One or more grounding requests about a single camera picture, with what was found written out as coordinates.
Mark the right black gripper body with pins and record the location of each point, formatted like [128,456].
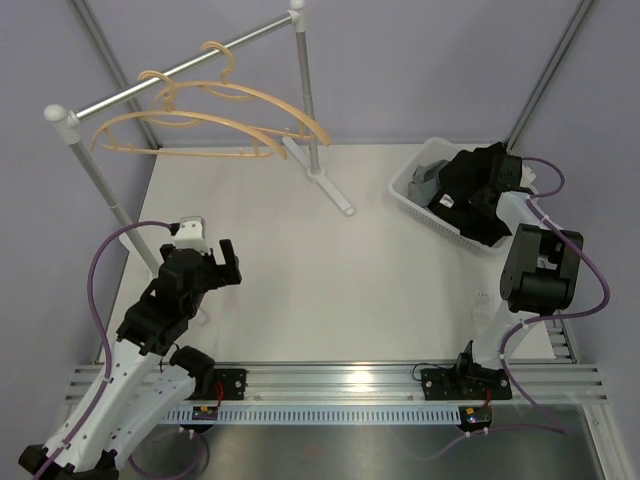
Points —
[476,199]

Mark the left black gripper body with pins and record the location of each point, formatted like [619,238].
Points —
[213,274]

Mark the black shirt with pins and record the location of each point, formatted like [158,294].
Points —
[459,179]

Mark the grey button shirt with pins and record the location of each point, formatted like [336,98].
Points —
[425,183]

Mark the wooden hanger front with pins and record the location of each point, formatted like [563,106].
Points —
[263,137]

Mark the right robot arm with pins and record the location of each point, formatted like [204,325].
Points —
[538,280]

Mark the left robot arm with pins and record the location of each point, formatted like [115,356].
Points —
[144,376]

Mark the white plastic basket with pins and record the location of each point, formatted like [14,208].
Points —
[427,155]

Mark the small white paper label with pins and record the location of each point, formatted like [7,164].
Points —
[483,307]

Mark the metal clothes rack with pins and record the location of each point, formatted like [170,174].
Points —
[66,122]

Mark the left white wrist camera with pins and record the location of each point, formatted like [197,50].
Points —
[191,234]

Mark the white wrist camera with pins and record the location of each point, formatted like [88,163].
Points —
[528,176]
[191,234]

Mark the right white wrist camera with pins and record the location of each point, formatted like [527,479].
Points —
[528,176]

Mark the white slotted cable duct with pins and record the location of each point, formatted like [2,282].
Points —
[315,415]

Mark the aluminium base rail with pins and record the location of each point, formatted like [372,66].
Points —
[396,383]

